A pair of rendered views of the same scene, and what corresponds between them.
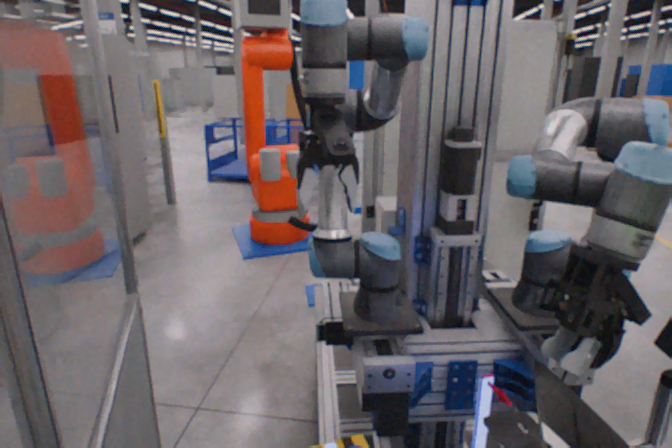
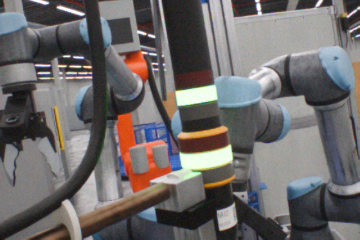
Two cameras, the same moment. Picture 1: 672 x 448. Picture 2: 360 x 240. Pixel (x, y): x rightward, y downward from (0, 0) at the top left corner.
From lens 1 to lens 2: 41 cm
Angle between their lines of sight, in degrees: 15
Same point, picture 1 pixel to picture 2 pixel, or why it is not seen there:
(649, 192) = (224, 117)
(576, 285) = not seen: hidden behind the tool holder
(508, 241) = not seen: hidden behind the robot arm
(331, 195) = (101, 170)
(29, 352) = not seen: outside the picture
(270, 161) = (137, 156)
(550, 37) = (326, 19)
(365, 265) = (136, 230)
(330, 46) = (8, 48)
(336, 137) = (12, 114)
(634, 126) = (315, 71)
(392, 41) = (74, 37)
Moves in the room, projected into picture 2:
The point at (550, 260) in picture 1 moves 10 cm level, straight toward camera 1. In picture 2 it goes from (305, 204) to (296, 217)
